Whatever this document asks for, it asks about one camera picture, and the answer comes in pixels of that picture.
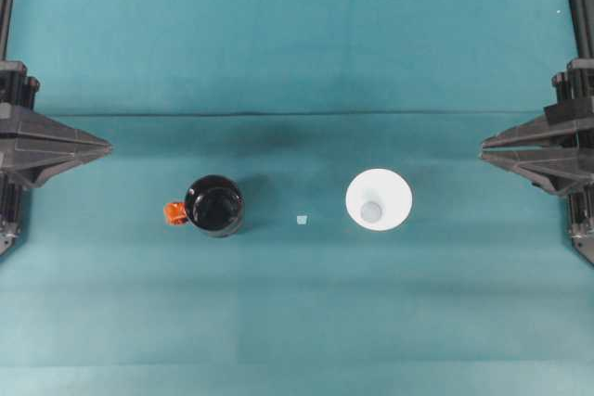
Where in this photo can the white paper cup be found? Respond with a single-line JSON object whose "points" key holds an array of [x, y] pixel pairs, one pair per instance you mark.
{"points": [[385, 187]]}

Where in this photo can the black frame post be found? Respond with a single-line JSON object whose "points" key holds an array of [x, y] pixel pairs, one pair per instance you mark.
{"points": [[582, 11], [5, 11]]}

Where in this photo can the small white scrap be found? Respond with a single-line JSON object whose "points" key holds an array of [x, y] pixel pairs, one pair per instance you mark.
{"points": [[302, 220]]}

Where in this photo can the blue-green table cloth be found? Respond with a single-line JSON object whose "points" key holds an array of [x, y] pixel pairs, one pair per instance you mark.
{"points": [[297, 322]]}

